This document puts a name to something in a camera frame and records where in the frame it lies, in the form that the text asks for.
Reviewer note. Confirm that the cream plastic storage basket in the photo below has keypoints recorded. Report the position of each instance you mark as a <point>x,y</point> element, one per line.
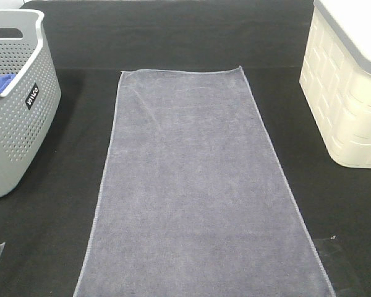
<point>336,79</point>

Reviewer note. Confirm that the clear tape strip right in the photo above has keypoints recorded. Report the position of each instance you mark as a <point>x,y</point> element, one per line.
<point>339,270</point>

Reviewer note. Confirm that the grey microfiber towel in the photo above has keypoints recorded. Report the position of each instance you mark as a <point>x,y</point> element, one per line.
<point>193,200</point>

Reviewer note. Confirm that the grey perforated laundry basket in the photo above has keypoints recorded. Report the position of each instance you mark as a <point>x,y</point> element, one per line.
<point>29,102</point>

